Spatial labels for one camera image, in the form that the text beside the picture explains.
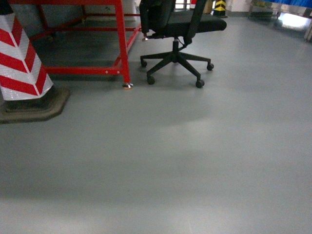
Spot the black office swivel chair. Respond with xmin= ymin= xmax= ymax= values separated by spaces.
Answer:
xmin=139 ymin=0 xmax=227 ymax=88

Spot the yellow black striped bollard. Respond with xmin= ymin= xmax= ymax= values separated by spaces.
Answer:
xmin=213 ymin=0 xmax=228 ymax=18

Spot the red white traffic cone left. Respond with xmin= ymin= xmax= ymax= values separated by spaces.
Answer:
xmin=0 ymin=0 xmax=70 ymax=124

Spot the stainless steel flow rack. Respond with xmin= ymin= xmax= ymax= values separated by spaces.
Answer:
xmin=247 ymin=0 xmax=312 ymax=42

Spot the red metal table frame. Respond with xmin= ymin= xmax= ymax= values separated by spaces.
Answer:
xmin=9 ymin=0 xmax=140 ymax=90

